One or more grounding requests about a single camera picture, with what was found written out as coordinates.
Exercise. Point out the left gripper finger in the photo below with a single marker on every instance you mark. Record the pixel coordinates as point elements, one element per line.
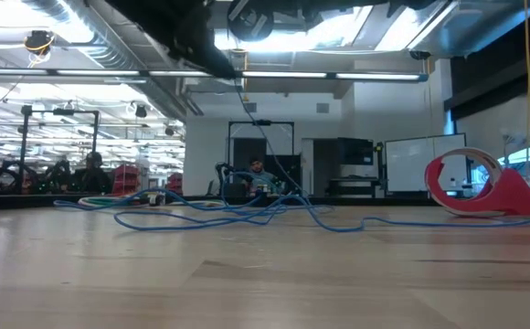
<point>217,64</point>

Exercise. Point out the black spool white label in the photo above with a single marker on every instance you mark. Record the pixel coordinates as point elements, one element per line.
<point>249,20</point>

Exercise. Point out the background black robot arm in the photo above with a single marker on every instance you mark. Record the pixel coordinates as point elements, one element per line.
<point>55,176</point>
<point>221,176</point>

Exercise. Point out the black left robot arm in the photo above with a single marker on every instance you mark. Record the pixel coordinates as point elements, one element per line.
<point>128,7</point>

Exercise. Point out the long ceiling light bar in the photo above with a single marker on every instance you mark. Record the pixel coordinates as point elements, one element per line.
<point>87,73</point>

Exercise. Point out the person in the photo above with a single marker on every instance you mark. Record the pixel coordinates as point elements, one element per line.
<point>92,176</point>
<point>259,176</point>

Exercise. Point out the red storage shelf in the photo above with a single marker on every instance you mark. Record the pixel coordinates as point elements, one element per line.
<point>176,183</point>
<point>128,176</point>

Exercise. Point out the black box cabinet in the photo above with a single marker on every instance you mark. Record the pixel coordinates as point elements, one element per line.
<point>356,151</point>

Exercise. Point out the black low bench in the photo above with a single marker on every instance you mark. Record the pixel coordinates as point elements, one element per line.
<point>352,187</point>

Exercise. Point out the whiteboard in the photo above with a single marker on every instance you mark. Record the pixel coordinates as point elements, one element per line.
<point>411,164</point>

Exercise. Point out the white printed tape roll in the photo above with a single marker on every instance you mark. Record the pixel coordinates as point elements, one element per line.
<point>480,153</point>

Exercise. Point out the red tape dispenser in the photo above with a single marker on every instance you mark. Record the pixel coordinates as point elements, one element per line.
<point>516,196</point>

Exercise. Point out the grey wall vent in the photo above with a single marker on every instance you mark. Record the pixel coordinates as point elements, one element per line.
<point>322,108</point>
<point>252,109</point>

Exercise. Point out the silver air duct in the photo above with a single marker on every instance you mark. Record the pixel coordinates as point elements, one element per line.
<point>105,50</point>

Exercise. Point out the dome security camera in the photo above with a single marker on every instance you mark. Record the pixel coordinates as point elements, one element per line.
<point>419,55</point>

